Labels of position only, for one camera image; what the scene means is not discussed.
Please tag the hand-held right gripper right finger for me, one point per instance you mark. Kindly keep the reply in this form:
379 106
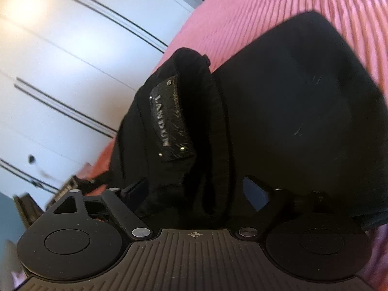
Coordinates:
255 192

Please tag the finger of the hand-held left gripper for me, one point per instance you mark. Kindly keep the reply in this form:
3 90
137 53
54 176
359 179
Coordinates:
94 181

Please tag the pink striped blanket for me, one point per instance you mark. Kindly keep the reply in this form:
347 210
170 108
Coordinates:
257 9

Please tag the white wardrobe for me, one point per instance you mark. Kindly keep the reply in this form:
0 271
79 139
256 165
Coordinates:
75 60

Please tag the black pants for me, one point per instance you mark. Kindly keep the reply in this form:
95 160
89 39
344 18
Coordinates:
288 112

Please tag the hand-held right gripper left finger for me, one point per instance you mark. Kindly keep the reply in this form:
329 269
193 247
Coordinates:
137 188

